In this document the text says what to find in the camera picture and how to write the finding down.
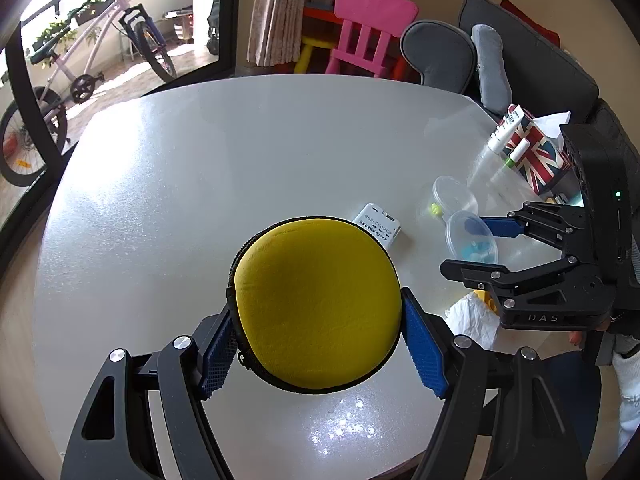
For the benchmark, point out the patterned curtain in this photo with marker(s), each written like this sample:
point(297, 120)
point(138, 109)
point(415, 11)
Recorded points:
point(275, 32)

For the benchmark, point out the yellow round zip case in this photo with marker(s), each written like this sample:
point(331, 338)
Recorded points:
point(315, 303)

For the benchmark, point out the white tissue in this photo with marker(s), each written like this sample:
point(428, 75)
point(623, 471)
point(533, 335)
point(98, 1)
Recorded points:
point(471, 316)

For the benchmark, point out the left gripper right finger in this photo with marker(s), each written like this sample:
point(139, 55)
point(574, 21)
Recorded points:
point(507, 397)

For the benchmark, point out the union jack tissue box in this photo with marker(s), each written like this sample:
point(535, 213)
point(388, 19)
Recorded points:
point(545, 162)

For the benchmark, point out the grey sofa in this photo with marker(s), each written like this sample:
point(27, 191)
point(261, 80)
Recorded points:
point(544, 79)

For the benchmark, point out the white green-capped tube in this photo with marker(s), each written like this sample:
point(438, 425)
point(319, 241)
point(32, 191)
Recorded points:
point(517, 153)

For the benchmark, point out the clear plastic lid container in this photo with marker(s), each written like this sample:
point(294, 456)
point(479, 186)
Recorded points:
point(469, 238)

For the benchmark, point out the pink white bicycle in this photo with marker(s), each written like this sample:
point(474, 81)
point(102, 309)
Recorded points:
point(68, 44)

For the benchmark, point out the white cream tube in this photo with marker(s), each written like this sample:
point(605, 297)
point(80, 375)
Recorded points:
point(505, 129)

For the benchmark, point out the yellow toy brick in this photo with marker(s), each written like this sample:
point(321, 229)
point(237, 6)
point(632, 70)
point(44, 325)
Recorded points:
point(489, 302)

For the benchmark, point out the black camera box right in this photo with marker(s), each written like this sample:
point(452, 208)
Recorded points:
point(602, 175)

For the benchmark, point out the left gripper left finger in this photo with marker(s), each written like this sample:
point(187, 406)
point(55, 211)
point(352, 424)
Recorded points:
point(113, 436)

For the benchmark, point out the white adapter box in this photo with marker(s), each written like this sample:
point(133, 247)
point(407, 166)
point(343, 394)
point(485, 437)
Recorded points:
point(381, 225)

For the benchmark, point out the red kids table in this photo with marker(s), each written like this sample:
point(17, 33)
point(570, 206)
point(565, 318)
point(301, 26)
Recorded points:
point(321, 24)

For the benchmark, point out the pink kids chair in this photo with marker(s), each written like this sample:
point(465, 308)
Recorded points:
point(368, 27)

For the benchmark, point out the person right hand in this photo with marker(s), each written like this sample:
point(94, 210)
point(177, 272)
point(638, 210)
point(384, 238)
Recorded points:
point(578, 339)

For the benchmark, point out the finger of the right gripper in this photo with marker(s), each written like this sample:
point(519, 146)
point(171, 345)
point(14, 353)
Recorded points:
point(480, 272)
point(505, 227)

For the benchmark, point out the clear plastic bowl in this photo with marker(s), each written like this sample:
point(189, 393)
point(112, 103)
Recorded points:
point(450, 196)

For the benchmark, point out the yellow kids stool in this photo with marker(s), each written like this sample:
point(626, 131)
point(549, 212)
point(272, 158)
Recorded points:
point(309, 45)

